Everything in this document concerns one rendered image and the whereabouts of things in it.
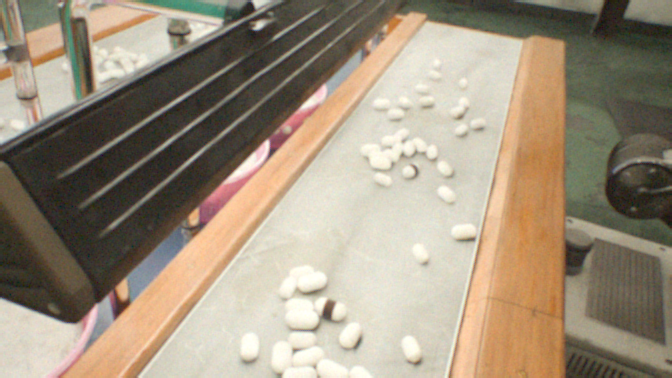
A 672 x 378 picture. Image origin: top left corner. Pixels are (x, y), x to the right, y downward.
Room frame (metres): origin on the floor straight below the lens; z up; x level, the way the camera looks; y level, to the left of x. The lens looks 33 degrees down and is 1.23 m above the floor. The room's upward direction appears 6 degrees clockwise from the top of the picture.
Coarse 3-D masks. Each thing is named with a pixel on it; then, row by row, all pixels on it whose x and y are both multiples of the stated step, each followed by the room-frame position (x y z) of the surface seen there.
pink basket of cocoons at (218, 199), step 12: (264, 144) 0.84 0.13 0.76; (264, 156) 0.78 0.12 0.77; (252, 168) 0.74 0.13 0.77; (228, 180) 0.71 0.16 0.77; (240, 180) 0.73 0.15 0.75; (216, 192) 0.70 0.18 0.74; (228, 192) 0.72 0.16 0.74; (204, 204) 0.70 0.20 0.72; (216, 204) 0.71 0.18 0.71; (204, 216) 0.71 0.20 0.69
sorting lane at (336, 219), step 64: (448, 64) 1.41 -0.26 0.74; (512, 64) 1.47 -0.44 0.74; (384, 128) 1.00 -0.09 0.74; (448, 128) 1.03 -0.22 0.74; (320, 192) 0.74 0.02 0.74; (384, 192) 0.76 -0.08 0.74; (256, 256) 0.57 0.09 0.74; (320, 256) 0.59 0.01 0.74; (384, 256) 0.60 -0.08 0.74; (448, 256) 0.62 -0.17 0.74; (192, 320) 0.45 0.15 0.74; (256, 320) 0.46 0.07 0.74; (320, 320) 0.47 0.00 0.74; (384, 320) 0.48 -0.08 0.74; (448, 320) 0.49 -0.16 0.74
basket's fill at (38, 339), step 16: (0, 304) 0.44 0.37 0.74; (0, 320) 0.42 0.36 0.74; (16, 320) 0.42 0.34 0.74; (32, 320) 0.42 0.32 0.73; (48, 320) 0.43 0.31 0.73; (0, 336) 0.40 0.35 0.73; (16, 336) 0.40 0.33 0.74; (32, 336) 0.40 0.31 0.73; (48, 336) 0.41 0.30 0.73; (64, 336) 0.41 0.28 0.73; (80, 336) 0.42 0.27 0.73; (0, 352) 0.38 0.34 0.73; (16, 352) 0.38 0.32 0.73; (32, 352) 0.38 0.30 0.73; (48, 352) 0.39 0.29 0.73; (64, 352) 0.39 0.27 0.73; (0, 368) 0.36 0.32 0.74; (16, 368) 0.36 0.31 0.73; (32, 368) 0.36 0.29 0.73; (48, 368) 0.37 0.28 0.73
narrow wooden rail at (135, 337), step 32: (416, 32) 1.63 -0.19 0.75; (384, 64) 1.29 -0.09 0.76; (352, 96) 1.08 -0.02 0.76; (320, 128) 0.92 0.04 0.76; (288, 160) 0.79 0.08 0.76; (256, 192) 0.69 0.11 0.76; (224, 224) 0.60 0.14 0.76; (256, 224) 0.62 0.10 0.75; (192, 256) 0.53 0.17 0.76; (224, 256) 0.54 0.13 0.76; (160, 288) 0.47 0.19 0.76; (192, 288) 0.47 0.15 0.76; (128, 320) 0.41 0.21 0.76; (160, 320) 0.42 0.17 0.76; (96, 352) 0.37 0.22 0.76; (128, 352) 0.37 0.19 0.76
